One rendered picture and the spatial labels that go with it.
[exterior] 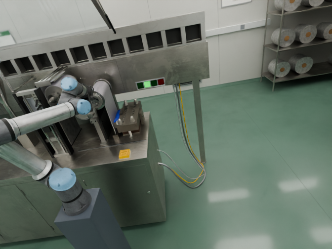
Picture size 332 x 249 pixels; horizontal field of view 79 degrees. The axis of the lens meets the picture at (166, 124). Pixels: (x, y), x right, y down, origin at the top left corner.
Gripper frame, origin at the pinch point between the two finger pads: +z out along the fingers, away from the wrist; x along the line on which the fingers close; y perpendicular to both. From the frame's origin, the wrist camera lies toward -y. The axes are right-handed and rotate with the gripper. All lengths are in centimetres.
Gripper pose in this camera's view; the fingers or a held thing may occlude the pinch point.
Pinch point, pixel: (95, 102)
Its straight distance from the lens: 149.6
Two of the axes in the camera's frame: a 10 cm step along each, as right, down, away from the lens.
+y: -1.5, -9.8, 1.4
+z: 0.8, 1.3, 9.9
